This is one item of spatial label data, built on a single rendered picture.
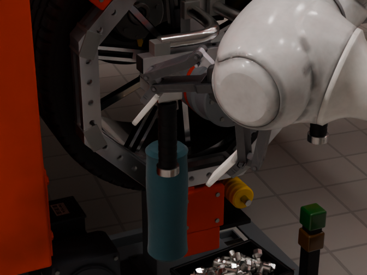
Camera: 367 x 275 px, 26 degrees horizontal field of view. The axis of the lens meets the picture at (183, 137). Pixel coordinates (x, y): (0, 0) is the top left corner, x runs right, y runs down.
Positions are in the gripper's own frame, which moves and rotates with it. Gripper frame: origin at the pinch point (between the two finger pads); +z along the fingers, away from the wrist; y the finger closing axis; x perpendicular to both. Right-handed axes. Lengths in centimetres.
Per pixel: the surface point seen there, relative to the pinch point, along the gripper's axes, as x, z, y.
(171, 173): -24.1, 29.1, -4.9
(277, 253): -91, 94, -54
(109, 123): -58, 63, 11
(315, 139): -49, 19, -24
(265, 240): -97, 98, -50
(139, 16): -55, 29, 20
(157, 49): -30.1, 13.2, 11.9
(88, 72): -36, 33, 20
